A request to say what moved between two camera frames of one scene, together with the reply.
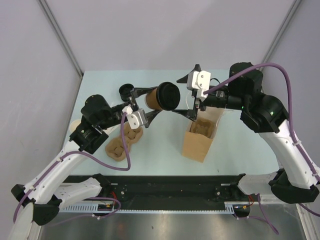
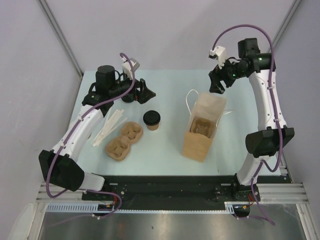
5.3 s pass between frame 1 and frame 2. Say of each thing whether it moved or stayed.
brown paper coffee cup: moved
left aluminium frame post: stayed
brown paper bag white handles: stayed
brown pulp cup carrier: stayed
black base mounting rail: stayed
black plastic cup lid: moved
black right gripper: moved
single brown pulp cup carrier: stayed
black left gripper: moved
